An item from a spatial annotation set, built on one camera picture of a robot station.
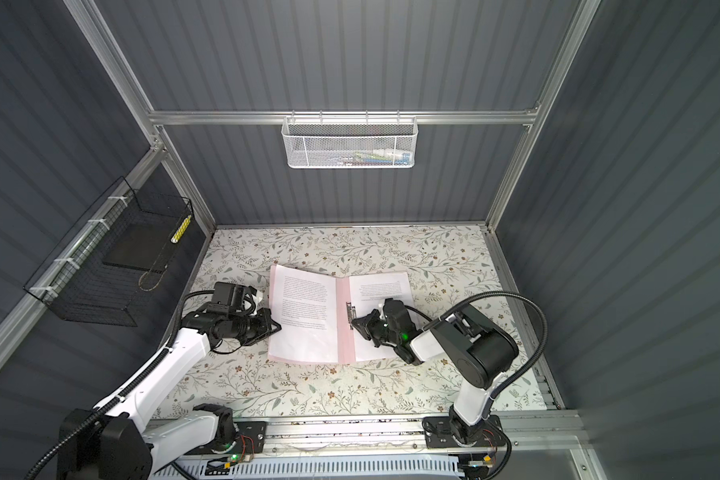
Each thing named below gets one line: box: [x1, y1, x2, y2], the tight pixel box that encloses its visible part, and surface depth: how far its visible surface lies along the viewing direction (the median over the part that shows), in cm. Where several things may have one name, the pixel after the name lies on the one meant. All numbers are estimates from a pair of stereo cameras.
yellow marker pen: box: [170, 214, 192, 244], surface depth 83 cm
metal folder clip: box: [346, 302, 357, 331], surface depth 98 cm
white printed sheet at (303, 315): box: [269, 265, 338, 363], surface depth 91 cm
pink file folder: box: [269, 264, 413, 363], surface depth 93 cm
